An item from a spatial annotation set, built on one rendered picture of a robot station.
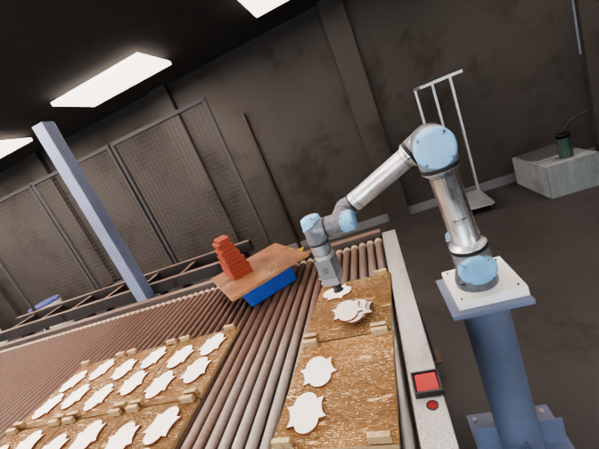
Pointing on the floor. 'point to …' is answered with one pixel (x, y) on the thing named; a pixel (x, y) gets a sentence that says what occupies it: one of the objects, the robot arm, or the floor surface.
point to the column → (504, 381)
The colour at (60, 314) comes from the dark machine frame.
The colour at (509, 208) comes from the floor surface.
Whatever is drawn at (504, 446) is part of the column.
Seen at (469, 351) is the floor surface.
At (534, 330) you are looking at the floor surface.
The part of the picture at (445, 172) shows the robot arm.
